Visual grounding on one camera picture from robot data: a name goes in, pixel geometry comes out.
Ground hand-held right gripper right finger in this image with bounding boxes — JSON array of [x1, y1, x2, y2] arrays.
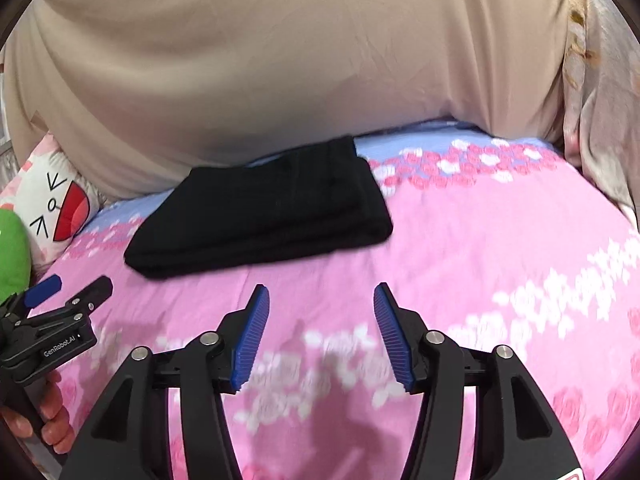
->
[[373, 282, 584, 480]]

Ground pale floral curtain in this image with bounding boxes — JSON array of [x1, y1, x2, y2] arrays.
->
[[559, 0, 640, 233]]

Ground beige cloth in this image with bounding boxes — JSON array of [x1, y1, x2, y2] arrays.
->
[[2, 0, 574, 202]]

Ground pink floral bedsheet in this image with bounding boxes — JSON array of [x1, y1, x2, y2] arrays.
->
[[25, 119, 640, 480]]

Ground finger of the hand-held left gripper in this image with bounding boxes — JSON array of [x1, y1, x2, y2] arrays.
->
[[0, 274, 64, 317], [27, 275, 114, 332]]

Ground cat face pillow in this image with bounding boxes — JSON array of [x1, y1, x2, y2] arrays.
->
[[0, 132, 109, 281]]

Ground black pants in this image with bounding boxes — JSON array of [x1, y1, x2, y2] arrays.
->
[[123, 135, 394, 281]]

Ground green plush toy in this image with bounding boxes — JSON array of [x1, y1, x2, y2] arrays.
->
[[0, 208, 32, 307]]

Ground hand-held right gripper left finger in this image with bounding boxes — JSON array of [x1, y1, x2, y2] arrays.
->
[[60, 284, 271, 480]]

